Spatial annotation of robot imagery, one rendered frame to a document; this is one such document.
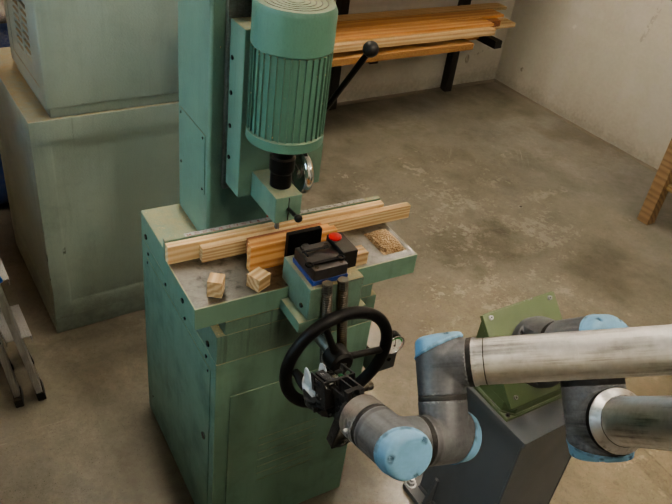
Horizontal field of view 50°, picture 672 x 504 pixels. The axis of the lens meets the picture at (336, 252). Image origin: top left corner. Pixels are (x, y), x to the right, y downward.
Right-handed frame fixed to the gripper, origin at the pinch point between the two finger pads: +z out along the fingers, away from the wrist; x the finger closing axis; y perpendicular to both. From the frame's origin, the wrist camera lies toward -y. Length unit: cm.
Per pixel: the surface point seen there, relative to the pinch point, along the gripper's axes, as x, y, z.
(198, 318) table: 15.4, 11.3, 21.1
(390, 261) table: -35.2, 13.7, 20.4
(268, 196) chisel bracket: -7.5, 33.4, 29.5
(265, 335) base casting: -1.6, 1.0, 24.7
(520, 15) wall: -325, 66, 279
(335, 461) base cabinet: -29, -57, 45
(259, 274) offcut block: -0.1, 17.9, 21.6
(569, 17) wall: -328, 63, 235
